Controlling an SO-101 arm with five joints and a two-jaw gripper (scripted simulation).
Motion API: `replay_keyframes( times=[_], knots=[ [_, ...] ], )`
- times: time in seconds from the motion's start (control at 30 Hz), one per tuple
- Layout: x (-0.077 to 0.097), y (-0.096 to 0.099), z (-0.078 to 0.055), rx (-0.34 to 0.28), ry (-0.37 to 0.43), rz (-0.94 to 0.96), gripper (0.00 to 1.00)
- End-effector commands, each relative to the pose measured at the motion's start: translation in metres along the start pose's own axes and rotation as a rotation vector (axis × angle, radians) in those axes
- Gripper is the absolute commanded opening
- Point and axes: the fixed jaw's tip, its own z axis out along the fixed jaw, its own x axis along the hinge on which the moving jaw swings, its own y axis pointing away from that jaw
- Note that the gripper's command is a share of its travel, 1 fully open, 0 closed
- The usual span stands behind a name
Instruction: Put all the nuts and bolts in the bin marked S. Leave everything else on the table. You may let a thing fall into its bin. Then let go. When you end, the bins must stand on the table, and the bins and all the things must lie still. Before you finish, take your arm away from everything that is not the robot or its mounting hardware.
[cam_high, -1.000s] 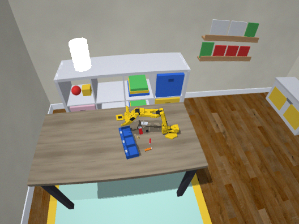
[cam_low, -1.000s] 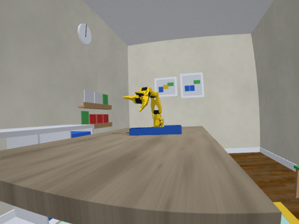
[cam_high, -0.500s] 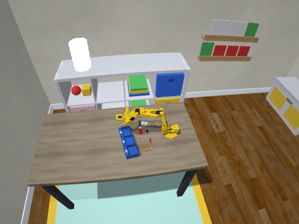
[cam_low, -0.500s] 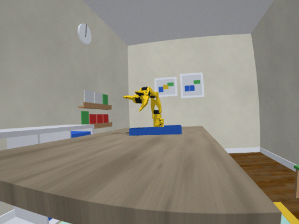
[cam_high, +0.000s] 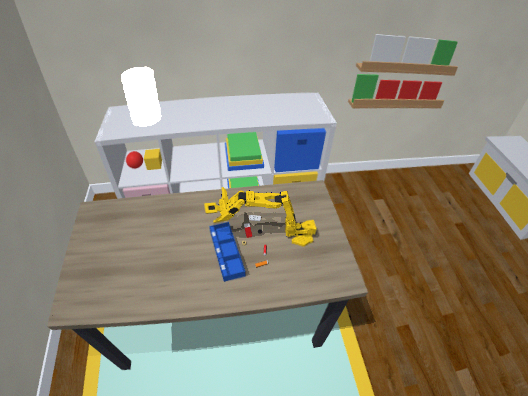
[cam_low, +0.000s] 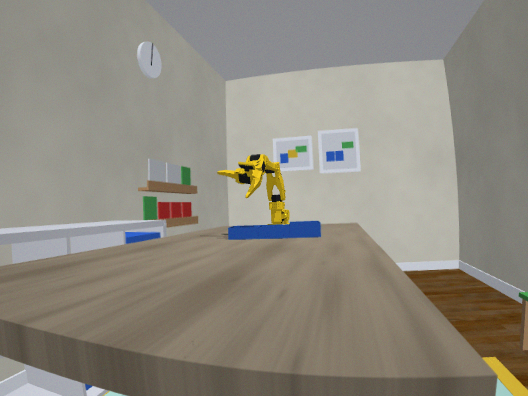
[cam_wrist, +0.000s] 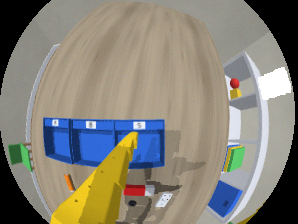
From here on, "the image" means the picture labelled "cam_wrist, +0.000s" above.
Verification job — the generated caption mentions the white domino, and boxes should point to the white domino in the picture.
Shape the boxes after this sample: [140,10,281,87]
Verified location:
[155,192,173,207]

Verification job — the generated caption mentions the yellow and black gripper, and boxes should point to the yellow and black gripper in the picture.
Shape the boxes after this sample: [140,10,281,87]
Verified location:
[50,132,138,224]

